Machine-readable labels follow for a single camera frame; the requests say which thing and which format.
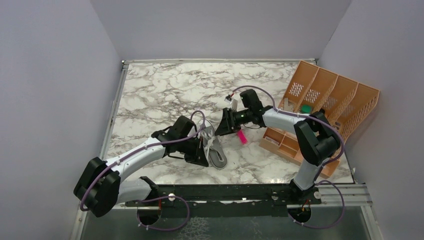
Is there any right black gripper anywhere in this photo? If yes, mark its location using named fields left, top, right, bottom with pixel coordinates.
left=214, top=107, right=252, bottom=137

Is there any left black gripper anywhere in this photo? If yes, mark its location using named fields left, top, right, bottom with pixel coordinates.
left=177, top=136, right=210, bottom=167

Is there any grey canvas sneaker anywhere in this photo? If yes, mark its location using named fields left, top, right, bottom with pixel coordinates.
left=199, top=120, right=228, bottom=169

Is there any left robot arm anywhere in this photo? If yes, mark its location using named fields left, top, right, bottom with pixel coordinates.
left=73, top=116, right=209, bottom=217

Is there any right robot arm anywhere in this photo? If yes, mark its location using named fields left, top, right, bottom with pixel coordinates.
left=214, top=86, right=343, bottom=204

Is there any pink plastic bar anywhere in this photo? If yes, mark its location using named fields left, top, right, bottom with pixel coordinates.
left=236, top=130, right=248, bottom=145

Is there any green cap item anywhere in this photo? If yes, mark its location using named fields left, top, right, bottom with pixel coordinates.
left=300, top=104, right=313, bottom=114

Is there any orange plastic organizer tray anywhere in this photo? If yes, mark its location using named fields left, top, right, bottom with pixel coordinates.
left=259, top=60, right=381, bottom=182

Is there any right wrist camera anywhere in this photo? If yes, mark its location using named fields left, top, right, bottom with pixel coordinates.
left=224, top=92, right=238, bottom=111

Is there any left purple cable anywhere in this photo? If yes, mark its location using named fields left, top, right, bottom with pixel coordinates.
left=79, top=110, right=207, bottom=212

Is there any purple cable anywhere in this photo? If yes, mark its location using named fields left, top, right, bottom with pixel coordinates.
left=79, top=110, right=207, bottom=212
left=230, top=85, right=346, bottom=229

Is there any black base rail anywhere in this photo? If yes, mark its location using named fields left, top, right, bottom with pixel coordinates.
left=124, top=183, right=322, bottom=218

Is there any grey metal bracket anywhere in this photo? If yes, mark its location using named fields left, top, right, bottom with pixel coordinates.
left=282, top=97, right=294, bottom=112

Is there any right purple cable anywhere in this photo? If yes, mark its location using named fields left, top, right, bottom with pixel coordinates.
left=230, top=85, right=346, bottom=229

